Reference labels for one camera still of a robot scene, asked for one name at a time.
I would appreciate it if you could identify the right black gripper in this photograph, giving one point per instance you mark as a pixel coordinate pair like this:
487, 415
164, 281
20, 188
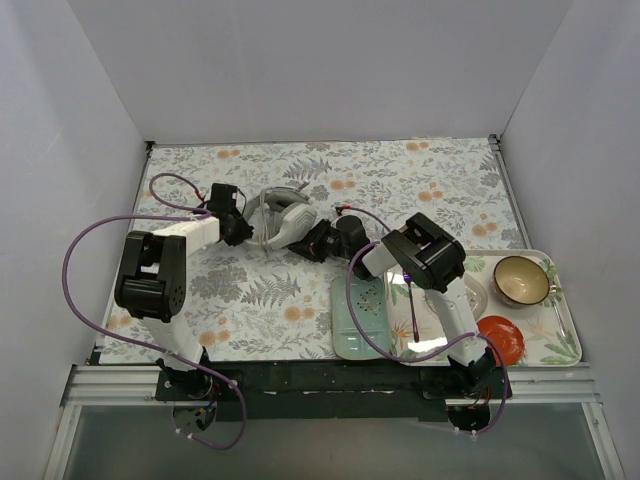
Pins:
310, 242

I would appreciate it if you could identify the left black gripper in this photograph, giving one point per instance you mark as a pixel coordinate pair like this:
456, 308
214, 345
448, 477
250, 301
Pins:
239, 230

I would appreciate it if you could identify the white grey headphones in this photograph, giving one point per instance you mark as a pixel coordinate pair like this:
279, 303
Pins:
286, 217

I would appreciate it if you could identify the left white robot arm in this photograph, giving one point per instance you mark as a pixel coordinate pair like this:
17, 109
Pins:
151, 283

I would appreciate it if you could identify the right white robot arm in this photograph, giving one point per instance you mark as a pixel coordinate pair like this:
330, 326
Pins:
430, 258

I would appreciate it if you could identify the floral patterned table mat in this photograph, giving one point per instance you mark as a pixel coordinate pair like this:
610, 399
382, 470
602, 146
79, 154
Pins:
245, 304

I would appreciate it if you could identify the light green divided plate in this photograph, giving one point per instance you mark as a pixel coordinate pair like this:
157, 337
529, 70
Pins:
368, 300

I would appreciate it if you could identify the purple iridescent fork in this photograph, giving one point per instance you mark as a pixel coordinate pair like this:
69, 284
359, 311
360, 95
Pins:
415, 326

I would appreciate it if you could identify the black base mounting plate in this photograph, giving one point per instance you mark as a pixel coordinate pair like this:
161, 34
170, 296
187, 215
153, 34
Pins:
328, 389

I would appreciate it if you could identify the clear glass oval dish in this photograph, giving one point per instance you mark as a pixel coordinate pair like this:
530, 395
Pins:
475, 295

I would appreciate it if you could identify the brown ceramic bowl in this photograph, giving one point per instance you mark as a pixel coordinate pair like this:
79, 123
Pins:
519, 282

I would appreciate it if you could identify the red small plate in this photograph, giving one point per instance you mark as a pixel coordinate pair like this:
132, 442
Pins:
505, 335

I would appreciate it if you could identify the silver spoon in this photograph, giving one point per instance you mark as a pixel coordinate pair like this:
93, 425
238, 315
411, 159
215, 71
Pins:
553, 290

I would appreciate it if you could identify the floral serving tray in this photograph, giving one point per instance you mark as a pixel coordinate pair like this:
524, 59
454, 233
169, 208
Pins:
544, 344

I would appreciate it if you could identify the aluminium frame rail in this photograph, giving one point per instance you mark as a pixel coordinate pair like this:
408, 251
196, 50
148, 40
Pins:
113, 427

